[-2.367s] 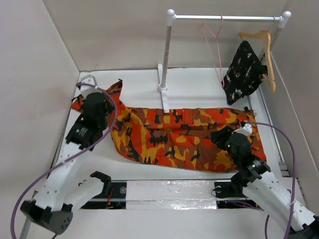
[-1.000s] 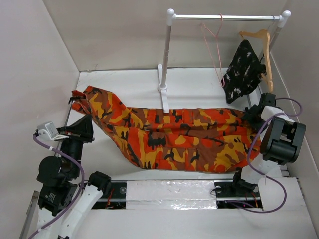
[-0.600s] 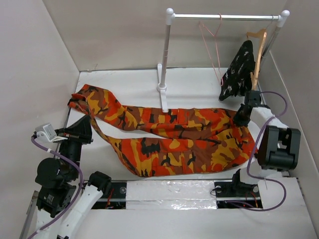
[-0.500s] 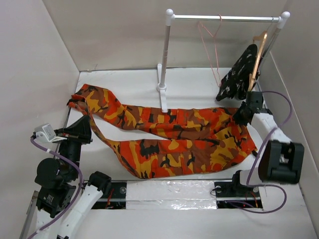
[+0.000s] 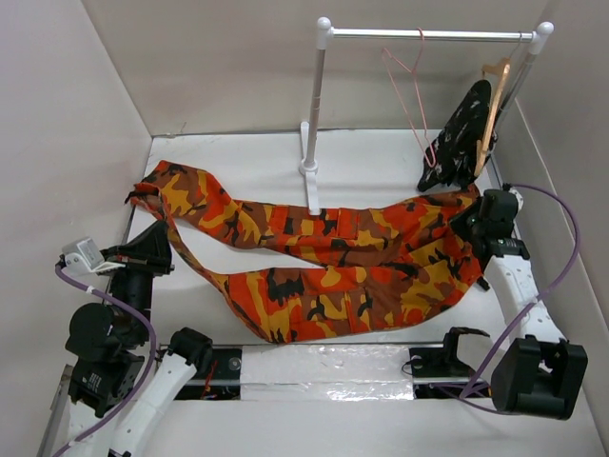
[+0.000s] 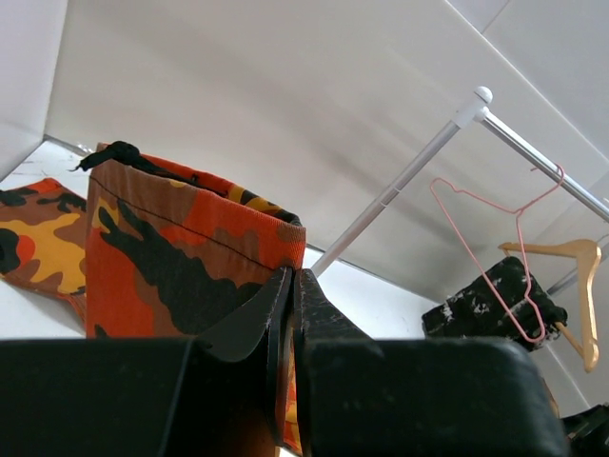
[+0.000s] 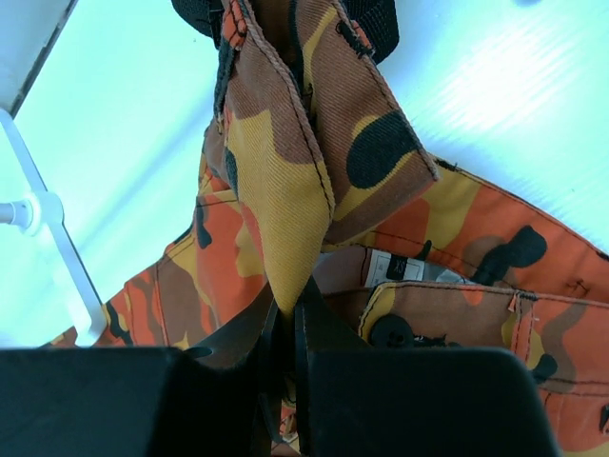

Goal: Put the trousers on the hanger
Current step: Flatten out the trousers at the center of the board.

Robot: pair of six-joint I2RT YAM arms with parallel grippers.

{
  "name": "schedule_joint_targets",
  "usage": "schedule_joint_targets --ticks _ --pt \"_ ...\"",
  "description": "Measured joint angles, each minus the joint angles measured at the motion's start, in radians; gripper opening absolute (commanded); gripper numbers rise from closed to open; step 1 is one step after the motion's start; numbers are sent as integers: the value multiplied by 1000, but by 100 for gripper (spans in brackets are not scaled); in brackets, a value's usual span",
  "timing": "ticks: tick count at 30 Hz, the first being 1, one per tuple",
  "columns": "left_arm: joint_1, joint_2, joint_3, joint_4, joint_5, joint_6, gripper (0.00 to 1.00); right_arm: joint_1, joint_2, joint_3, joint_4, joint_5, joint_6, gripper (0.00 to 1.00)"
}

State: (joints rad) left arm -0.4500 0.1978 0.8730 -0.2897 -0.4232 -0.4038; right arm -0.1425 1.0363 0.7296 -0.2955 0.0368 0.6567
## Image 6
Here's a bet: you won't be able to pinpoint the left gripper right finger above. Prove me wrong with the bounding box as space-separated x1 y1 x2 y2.
293 268 383 456

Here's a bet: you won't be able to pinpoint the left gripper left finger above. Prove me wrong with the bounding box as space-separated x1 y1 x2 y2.
165 268 291 456

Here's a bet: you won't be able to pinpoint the orange camouflage trousers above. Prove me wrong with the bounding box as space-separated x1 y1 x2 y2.
1 141 305 456

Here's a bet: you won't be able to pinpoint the wooden clothes hanger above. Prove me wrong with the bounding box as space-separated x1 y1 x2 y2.
499 239 602 373

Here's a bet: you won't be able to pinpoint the black white patterned garment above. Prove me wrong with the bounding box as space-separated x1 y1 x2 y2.
422 256 568 352

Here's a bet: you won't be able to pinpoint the white metal clothes rack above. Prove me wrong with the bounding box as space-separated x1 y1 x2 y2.
311 87 608 296

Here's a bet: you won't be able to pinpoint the pink wire hanger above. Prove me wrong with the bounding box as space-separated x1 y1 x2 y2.
429 164 566 345

